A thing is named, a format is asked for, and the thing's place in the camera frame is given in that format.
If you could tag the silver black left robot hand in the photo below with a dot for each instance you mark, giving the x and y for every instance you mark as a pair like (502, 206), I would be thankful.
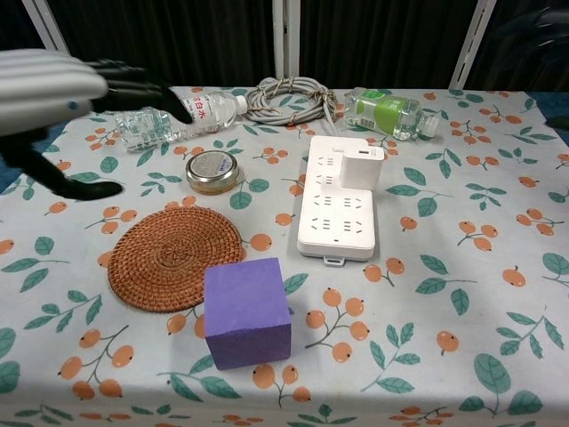
(49, 80)

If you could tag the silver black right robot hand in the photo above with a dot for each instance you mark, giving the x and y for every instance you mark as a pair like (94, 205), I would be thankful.
(549, 26)

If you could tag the white cube charger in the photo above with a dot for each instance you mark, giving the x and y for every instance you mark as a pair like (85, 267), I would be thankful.
(360, 171)

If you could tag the white power strip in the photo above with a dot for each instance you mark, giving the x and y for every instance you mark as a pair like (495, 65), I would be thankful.
(333, 222)

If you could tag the black curtain panel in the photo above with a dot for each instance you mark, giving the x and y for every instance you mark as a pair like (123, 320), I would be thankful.
(178, 40)
(13, 22)
(378, 40)
(511, 66)

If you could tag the clear bottle with red label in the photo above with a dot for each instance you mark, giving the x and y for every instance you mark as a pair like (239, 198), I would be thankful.
(146, 126)

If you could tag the round metal tin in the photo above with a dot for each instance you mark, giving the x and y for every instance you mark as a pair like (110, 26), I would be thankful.
(212, 171)

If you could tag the clear bottle with green label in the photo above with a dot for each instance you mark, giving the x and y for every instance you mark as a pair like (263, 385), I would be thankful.
(382, 113)

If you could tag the round woven rattan coaster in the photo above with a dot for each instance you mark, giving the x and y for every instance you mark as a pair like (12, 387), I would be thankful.
(169, 258)

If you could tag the floral orange fruit tablecloth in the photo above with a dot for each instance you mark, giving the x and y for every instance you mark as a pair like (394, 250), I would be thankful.
(444, 289)

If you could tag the purple foam block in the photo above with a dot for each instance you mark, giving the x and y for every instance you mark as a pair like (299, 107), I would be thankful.
(246, 311)

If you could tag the white frame post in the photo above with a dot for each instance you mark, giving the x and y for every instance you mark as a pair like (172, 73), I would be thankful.
(46, 24)
(473, 44)
(286, 40)

